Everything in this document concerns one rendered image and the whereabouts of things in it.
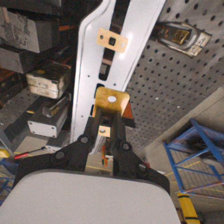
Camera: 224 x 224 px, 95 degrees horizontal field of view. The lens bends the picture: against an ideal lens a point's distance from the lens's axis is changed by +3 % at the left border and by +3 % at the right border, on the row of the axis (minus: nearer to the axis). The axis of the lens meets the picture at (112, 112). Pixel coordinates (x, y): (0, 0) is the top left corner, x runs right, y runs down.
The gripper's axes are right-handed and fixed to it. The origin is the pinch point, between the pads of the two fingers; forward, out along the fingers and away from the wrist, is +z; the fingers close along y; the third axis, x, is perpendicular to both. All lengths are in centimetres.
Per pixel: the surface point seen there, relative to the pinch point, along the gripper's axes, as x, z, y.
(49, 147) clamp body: -51, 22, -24
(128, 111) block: -25.2, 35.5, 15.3
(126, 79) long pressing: -4.5, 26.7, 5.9
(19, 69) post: -4.6, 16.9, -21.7
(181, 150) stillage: -162, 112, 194
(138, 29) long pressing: 9.3, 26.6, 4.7
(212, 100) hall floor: -44, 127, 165
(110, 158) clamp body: -54, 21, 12
